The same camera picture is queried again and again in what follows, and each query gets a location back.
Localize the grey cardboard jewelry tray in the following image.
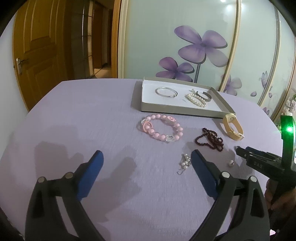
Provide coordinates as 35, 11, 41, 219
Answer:
132, 77, 236, 119

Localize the dark red bead necklace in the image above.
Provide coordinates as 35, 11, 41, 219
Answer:
194, 127, 224, 152

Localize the small pearl stud earring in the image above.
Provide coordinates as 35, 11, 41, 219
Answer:
228, 160, 234, 167

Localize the flower-print sliding wardrobe door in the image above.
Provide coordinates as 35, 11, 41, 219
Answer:
117, 1, 295, 121

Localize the metal door handle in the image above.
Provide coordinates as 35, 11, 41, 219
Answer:
16, 58, 27, 75

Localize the dark silver cuff bracelet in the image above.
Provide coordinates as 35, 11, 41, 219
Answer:
194, 90, 213, 103

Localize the pink bead bracelet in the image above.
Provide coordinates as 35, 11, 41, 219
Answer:
138, 113, 184, 143

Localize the purple tablecloth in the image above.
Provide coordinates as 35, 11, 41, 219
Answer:
1, 79, 282, 240

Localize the person's right hand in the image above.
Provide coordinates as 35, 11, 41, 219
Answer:
264, 179, 295, 230

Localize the white pearl bracelet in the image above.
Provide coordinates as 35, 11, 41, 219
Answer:
184, 93, 208, 108

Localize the thin silver bangle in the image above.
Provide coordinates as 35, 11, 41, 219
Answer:
155, 87, 178, 98

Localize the brown wooden door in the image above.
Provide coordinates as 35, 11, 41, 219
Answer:
13, 0, 74, 110

